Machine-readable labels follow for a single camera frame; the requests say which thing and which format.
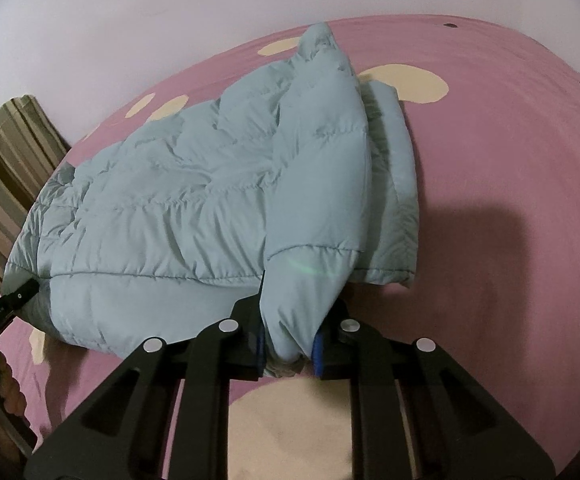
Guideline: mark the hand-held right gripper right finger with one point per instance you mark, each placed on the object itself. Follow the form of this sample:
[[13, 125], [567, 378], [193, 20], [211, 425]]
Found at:
[[318, 355]]

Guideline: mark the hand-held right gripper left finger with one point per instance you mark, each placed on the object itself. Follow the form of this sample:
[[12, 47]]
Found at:
[[259, 355]]

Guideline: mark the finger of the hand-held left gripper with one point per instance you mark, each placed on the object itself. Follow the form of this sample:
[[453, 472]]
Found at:
[[20, 295]]

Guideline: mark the light blue puffer jacket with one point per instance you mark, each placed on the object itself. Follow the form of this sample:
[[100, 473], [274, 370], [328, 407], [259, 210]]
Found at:
[[170, 220]]

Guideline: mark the person's left hand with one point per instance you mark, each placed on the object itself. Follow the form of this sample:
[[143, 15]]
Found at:
[[7, 385]]

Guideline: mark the striped headboard cover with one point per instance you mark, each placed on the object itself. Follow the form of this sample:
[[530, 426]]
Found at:
[[5, 170]]

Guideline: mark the pink bed with cream dots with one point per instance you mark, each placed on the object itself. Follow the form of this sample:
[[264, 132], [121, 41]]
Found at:
[[495, 160]]

